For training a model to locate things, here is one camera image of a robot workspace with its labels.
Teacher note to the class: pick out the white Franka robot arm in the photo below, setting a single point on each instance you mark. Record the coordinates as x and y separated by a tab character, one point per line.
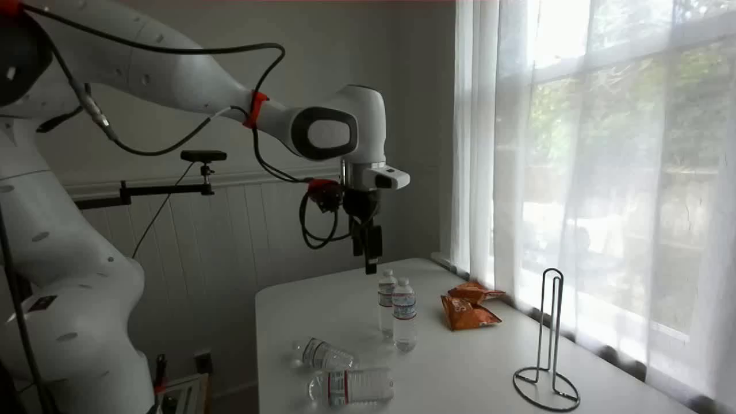
185	69

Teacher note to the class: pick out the wall power outlet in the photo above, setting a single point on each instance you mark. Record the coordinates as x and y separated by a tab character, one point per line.
202	360

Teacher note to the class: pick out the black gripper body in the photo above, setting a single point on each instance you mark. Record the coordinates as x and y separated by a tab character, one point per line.
360	206

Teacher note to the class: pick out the black stereo camera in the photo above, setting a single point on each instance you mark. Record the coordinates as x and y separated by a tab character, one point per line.
202	155

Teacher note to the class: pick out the orange chip bag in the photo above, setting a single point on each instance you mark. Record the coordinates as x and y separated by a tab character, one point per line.
468	313
475	291

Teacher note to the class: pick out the sheer white curtain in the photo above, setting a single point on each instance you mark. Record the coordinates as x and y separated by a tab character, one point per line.
613	191

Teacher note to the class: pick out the white framed window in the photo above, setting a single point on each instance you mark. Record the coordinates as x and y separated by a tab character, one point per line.
636	48

